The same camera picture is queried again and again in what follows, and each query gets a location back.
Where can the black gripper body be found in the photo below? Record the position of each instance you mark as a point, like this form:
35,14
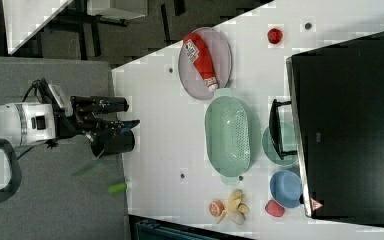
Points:
80,121

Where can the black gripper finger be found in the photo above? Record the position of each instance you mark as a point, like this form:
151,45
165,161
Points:
106,128
111,104

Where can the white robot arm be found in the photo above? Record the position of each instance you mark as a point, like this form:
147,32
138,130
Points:
28,125

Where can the black cup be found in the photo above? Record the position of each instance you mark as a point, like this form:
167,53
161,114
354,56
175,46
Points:
113,142

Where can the green toy pear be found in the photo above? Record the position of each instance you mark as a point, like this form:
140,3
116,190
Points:
116,188

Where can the red plush ketchup bottle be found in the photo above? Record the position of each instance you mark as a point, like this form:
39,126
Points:
199,55

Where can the toy orange slice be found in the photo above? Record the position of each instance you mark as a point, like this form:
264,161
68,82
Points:
216,207

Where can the toy peeled banana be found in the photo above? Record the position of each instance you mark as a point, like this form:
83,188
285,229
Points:
235,209

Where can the mint green cup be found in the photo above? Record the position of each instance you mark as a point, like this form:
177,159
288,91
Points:
287,144

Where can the toy strawberry near cups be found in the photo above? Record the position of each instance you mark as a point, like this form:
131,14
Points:
274,209

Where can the toy strawberry near plate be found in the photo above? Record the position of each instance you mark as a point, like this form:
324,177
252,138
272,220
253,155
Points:
275,36

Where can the black toaster oven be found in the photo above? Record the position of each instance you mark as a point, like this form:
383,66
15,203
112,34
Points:
337,102

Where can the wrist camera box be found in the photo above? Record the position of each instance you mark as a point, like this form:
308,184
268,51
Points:
61,99

